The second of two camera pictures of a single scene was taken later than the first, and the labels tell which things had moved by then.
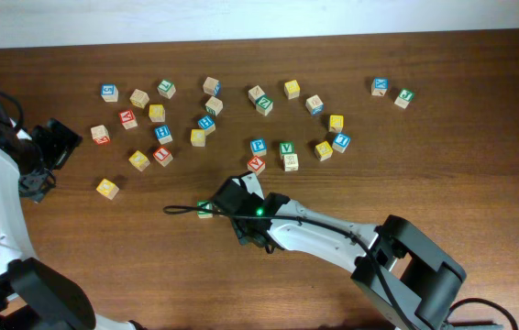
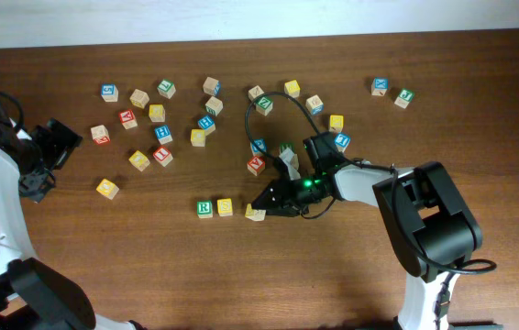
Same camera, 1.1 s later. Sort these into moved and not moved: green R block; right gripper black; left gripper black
Moved: right gripper black
Not moved: left gripper black; green R block
